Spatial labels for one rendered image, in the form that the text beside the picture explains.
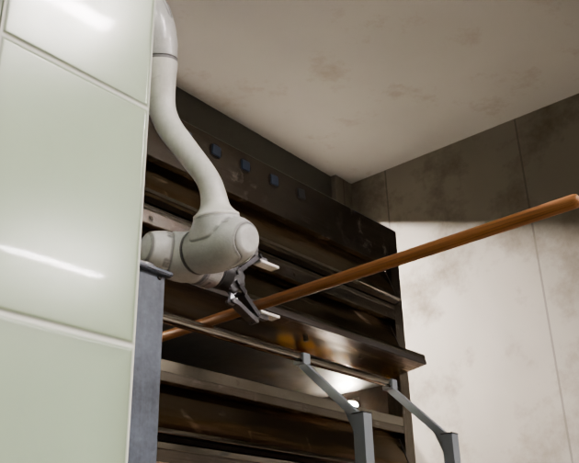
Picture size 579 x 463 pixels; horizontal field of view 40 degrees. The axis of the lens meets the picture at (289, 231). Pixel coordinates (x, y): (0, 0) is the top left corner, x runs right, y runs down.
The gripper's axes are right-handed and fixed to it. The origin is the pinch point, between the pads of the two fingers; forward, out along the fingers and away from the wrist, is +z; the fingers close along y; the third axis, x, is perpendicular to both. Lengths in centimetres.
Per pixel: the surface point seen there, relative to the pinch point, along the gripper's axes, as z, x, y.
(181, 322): -7.5, -26.8, 3.5
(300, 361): 41, -28, 5
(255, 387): 60, -65, 3
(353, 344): 103, -54, -19
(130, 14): -117, 97, 38
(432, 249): 3.4, 46.1, 1.2
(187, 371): 28, -65, 3
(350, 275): 3.3, 22.8, 0.8
